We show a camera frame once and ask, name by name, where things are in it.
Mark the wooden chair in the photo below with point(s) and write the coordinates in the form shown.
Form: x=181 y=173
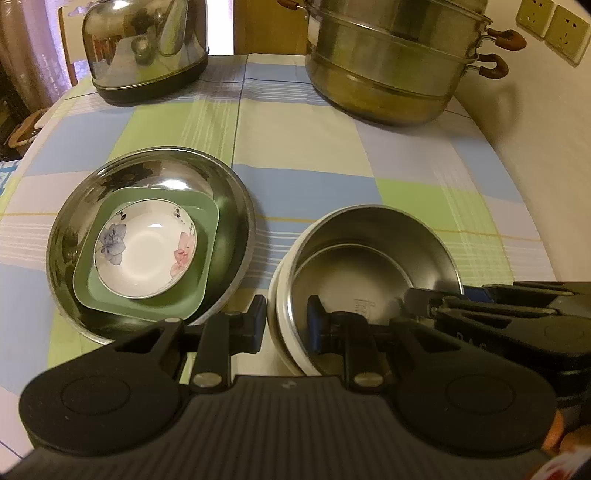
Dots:
x=68 y=46

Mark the stainless steel kettle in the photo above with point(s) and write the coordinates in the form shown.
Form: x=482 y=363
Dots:
x=138 y=46

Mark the small floral ceramic dish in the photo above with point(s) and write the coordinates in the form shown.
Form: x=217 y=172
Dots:
x=147 y=244

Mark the stainless steel bowl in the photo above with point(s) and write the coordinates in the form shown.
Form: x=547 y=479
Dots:
x=369 y=249

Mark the large stainless steel basin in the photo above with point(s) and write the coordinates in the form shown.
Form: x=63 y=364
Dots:
x=226 y=207

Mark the wall socket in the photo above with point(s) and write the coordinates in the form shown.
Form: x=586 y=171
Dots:
x=535 y=16
x=570 y=32

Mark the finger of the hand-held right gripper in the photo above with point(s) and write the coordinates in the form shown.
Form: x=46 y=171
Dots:
x=531 y=290
x=425 y=301

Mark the pastel checked tablecloth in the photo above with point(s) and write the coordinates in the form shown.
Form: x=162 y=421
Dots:
x=300 y=147

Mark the pink sheer curtain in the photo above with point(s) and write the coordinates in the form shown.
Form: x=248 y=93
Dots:
x=27 y=41

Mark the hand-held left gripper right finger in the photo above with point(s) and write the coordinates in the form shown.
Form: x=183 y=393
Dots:
x=315 y=323

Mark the stainless steel steamer pot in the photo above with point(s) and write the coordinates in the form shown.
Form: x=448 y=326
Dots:
x=383 y=69

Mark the person's right hand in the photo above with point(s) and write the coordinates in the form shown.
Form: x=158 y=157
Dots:
x=570 y=436

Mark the green square plate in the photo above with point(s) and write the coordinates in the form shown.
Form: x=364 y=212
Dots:
x=198 y=286

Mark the blue checked cloth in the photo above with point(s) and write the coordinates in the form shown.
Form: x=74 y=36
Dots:
x=8 y=177

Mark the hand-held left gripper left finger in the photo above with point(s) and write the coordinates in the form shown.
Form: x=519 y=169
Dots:
x=257 y=323

